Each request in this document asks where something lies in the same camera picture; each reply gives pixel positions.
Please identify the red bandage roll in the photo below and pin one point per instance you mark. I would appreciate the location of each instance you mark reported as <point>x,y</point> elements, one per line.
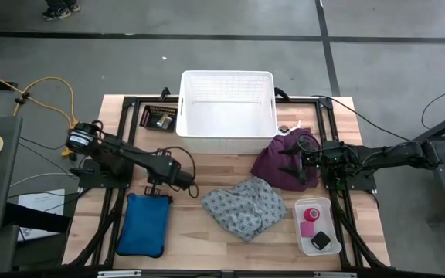
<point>306,216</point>

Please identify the small black mesh tray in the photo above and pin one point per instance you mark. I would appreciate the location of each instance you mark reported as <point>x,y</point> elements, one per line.
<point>149,117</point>

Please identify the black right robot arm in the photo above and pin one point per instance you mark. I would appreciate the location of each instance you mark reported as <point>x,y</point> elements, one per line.
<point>392,154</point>

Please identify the purple cloth garment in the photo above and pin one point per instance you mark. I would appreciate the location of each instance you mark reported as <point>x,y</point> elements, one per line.
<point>272,166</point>

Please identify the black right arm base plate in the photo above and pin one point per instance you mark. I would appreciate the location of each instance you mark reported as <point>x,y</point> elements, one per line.
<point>357,184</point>

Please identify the white plastic woven basket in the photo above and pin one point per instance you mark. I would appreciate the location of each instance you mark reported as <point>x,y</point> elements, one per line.
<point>226,116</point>

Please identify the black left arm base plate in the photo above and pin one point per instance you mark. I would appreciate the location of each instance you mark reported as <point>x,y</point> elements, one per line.
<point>91,181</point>

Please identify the yellow clamp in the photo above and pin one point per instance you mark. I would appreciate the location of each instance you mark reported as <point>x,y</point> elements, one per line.
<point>67,153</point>

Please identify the clear plastic bin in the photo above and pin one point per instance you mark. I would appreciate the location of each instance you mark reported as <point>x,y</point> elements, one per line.
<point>328,216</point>

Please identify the clear glass vial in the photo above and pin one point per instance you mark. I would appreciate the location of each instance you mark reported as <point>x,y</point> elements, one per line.
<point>164,121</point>

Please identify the pink bandage roll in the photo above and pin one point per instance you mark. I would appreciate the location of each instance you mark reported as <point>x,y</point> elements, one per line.
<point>306,229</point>

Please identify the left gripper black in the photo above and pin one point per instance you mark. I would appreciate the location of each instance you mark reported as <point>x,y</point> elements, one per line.
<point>176,180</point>

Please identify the black metal table frame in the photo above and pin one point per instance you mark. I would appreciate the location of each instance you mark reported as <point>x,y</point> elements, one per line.
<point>325,102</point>

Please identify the white paper sheet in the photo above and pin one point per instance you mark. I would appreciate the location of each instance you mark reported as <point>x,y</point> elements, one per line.
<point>41,201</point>

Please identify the black frame clamp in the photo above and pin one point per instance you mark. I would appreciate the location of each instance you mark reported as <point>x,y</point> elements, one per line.
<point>281,93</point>
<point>164,93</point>

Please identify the grey patterned hospital gown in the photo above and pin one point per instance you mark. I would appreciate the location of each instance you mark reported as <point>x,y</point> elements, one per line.
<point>245,210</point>

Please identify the blue zipper pouch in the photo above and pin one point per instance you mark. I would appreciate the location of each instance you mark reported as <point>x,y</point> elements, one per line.
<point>143,226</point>

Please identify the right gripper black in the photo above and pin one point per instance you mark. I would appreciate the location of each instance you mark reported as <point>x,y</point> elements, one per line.
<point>314,160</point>

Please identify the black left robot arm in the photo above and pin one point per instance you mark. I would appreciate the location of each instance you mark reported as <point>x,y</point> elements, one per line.
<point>126,152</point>

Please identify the person's foot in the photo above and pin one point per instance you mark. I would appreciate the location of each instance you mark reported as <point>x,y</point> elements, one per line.
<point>75,6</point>
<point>56,13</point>

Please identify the silver metal bracket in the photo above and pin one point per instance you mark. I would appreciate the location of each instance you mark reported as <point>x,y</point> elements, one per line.
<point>119,273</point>
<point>334,274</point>

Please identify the black metal side table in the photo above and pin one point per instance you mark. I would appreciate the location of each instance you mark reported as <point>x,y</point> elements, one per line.
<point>444,193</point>

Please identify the black bandage roll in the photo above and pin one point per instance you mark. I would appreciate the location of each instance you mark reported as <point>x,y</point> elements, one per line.
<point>321,240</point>

